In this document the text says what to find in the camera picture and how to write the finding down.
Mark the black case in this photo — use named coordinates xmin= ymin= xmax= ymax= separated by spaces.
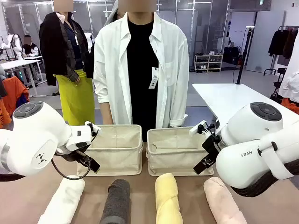
xmin=222 ymin=46 xmax=242 ymax=64

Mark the yellow towel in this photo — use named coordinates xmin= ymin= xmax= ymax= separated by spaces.
xmin=155 ymin=173 xmax=184 ymax=224

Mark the black stool cart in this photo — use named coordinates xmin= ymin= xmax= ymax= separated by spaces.
xmin=263 ymin=67 xmax=288 ymax=94

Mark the large white table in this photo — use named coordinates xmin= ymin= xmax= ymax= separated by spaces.
xmin=192 ymin=83 xmax=299 ymax=136

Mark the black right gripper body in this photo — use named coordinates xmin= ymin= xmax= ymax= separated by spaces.
xmin=201 ymin=133 xmax=221 ymax=162

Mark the clothes rack with dark garments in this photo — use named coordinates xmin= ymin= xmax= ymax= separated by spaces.
xmin=268 ymin=25 xmax=299 ymax=59

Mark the person in white shirt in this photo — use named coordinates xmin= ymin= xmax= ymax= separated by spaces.
xmin=93 ymin=0 xmax=190 ymax=142

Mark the white paper name tag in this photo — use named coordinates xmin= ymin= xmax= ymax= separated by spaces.
xmin=148 ymin=67 xmax=160 ymax=90

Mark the white desk with legs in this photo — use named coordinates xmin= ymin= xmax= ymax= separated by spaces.
xmin=0 ymin=56 xmax=48 ymax=98

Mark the pink towel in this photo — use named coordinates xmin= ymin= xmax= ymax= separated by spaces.
xmin=203 ymin=176 xmax=248 ymax=224

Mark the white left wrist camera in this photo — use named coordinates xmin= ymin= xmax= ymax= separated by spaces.
xmin=85 ymin=120 xmax=102 ymax=138

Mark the black braided cable sleeve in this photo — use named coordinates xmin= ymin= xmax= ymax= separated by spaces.
xmin=230 ymin=158 xmax=299 ymax=198

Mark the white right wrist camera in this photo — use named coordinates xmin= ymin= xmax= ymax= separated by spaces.
xmin=189 ymin=120 xmax=211 ymax=136

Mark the person's right forearm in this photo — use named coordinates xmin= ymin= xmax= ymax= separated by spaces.
xmin=100 ymin=102 xmax=114 ymax=126

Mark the grey towel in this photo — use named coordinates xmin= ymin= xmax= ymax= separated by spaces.
xmin=100 ymin=178 xmax=131 ymax=224

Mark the beige fabric basket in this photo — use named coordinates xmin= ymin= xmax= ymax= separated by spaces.
xmin=76 ymin=124 xmax=143 ymax=177
xmin=146 ymin=126 xmax=215 ymax=177

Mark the white shoe rack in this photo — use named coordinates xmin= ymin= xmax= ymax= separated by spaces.
xmin=194 ymin=54 xmax=224 ymax=73

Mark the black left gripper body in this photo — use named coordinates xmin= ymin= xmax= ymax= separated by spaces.
xmin=59 ymin=150 xmax=94 ymax=168

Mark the figure in white coat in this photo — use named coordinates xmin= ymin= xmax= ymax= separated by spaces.
xmin=277 ymin=35 xmax=299 ymax=115

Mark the black camera tripod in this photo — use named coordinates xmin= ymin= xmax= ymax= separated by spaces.
xmin=236 ymin=26 xmax=256 ymax=85

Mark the seated person in varsity jacket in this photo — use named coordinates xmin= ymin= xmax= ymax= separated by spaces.
xmin=21 ymin=35 xmax=43 ymax=58

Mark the white towel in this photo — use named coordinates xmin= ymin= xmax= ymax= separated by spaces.
xmin=37 ymin=178 xmax=86 ymax=224

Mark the person in yellow apron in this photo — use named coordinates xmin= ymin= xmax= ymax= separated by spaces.
xmin=39 ymin=0 xmax=96 ymax=127

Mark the small white background robot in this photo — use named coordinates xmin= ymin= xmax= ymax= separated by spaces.
xmin=0 ymin=33 xmax=23 ymax=59

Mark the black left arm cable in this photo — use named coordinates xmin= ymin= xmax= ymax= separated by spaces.
xmin=50 ymin=154 xmax=92 ymax=181

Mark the orange cloth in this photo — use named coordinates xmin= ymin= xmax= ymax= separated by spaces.
xmin=0 ymin=76 xmax=30 ymax=129

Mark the person in grey hood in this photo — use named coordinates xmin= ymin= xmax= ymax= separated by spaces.
xmin=103 ymin=0 xmax=122 ymax=27

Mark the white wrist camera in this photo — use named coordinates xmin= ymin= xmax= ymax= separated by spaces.
xmin=85 ymin=120 xmax=102 ymax=138
xmin=189 ymin=120 xmax=211 ymax=136

